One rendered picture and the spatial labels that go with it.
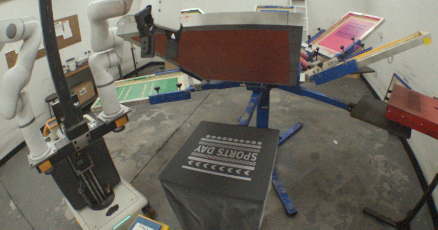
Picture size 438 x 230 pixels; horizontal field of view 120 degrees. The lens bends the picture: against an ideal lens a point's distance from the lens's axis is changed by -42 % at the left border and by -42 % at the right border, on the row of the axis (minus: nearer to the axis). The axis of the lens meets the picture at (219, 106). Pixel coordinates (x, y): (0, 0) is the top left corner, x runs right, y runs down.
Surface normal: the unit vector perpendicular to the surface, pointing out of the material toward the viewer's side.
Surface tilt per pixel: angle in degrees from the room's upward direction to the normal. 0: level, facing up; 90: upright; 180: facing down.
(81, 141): 90
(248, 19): 58
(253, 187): 0
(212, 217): 93
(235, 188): 0
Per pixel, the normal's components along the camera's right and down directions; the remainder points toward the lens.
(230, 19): -0.32, -0.09
